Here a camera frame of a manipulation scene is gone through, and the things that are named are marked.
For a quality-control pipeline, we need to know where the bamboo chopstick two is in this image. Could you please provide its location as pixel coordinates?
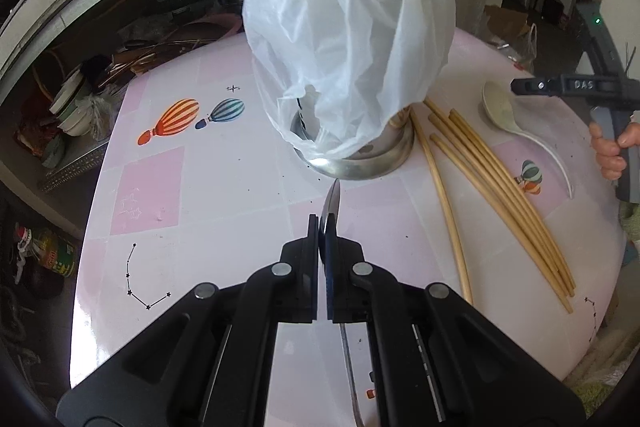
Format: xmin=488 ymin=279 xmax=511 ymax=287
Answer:
xmin=430 ymin=133 xmax=573 ymax=313

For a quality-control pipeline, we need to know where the bamboo chopstick one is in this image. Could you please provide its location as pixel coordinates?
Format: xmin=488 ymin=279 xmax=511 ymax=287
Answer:
xmin=409 ymin=109 xmax=474 ymax=305

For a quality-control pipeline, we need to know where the bamboo chopstick five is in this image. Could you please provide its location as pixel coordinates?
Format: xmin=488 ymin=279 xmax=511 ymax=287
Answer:
xmin=449 ymin=109 xmax=576 ymax=296

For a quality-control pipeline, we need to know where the bamboo chopstick three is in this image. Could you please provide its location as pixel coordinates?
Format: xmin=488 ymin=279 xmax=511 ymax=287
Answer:
xmin=424 ymin=98 xmax=576 ymax=306

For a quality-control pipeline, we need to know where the stack of bowls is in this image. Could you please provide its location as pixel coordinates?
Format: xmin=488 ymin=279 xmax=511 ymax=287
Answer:
xmin=49 ymin=67 xmax=107 ymax=138

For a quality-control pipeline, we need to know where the cardboard box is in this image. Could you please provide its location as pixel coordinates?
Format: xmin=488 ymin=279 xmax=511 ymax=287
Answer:
xmin=485 ymin=5 xmax=538 ymax=62

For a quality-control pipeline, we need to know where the steel utensil holder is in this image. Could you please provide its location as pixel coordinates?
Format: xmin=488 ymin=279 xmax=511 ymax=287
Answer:
xmin=295 ymin=106 xmax=414 ymax=181

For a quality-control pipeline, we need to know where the white plastic bag liner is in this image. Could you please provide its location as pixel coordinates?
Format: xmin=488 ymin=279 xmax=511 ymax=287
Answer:
xmin=243 ymin=0 xmax=456 ymax=159

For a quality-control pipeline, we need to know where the person right hand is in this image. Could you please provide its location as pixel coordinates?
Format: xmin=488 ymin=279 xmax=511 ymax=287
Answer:
xmin=589 ymin=121 xmax=640 ymax=181

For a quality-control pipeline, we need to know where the cooking oil bottle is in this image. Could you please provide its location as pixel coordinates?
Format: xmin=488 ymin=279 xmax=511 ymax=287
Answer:
xmin=14 ymin=223 xmax=77 ymax=283

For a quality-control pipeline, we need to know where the bamboo chopstick four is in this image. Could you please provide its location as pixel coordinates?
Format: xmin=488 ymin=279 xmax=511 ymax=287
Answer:
xmin=428 ymin=113 xmax=573 ymax=297

